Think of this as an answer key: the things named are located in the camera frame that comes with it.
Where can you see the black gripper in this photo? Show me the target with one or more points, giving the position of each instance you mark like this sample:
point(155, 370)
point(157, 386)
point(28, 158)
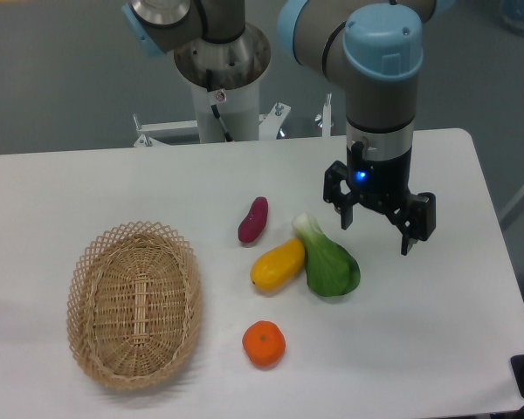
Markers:
point(381, 186)

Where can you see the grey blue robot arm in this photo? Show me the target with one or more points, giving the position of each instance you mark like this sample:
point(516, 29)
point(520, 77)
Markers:
point(372, 50)

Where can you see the green bok choy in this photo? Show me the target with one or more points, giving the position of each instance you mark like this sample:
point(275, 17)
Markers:
point(331, 270)

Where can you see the yellow mango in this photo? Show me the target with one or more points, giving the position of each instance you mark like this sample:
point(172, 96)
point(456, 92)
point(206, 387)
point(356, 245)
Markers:
point(278, 265)

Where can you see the purple sweet potato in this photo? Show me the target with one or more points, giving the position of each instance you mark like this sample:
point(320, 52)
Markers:
point(254, 223)

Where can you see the orange mandarin fruit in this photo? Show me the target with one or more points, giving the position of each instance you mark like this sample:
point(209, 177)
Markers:
point(264, 344)

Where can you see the woven wicker basket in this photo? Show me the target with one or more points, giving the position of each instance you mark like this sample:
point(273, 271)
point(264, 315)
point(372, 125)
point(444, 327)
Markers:
point(134, 307)

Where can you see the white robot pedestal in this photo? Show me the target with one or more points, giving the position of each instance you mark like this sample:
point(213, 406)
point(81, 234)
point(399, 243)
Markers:
point(271, 110)

